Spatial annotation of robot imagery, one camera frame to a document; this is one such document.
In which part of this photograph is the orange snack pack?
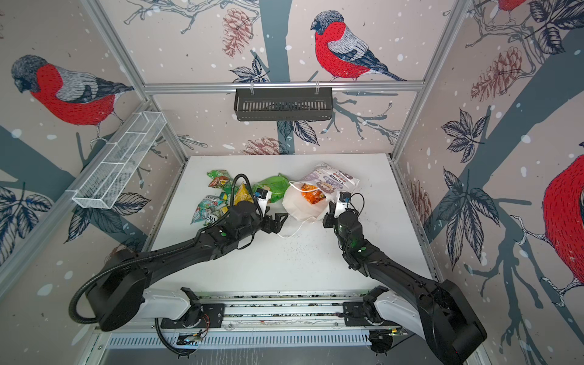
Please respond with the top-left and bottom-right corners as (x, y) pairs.
(301, 183), (326, 205)

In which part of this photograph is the white wire mesh basket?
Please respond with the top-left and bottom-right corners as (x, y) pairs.
(72, 111), (167, 209)

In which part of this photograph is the large green chip bag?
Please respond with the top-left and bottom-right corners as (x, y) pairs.
(252, 173), (290, 203)

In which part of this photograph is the colourful candy snack bag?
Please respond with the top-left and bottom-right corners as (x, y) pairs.
(191, 196), (225, 224)

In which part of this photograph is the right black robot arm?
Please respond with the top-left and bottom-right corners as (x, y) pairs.
(323, 202), (488, 364)

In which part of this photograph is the black hanging wall basket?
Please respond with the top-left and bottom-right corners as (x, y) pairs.
(234, 88), (334, 122)

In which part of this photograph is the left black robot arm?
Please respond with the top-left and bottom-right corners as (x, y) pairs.
(68, 193), (288, 332)

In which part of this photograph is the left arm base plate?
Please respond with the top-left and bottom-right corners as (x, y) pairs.
(159, 304), (226, 329)

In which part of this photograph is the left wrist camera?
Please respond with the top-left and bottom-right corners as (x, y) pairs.
(255, 188), (272, 214)

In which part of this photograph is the green red snack pack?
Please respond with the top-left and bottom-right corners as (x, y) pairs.
(207, 170), (233, 189)

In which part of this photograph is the aluminium mounting rail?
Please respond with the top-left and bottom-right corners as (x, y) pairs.
(97, 291), (475, 334)

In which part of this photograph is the small green snack pack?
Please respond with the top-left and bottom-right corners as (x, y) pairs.
(221, 179), (234, 203)

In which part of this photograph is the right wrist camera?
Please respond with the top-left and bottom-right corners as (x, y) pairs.
(334, 191), (351, 218)

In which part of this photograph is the printed white paper bag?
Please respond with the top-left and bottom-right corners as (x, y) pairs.
(282, 162), (360, 238)

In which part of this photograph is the yellow snack pack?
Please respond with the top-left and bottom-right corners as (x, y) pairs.
(234, 182), (253, 205)

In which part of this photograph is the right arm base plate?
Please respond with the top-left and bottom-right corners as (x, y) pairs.
(340, 302), (402, 329)

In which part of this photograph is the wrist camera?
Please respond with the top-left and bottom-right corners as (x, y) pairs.
(334, 191), (351, 218)
(255, 188), (272, 214)

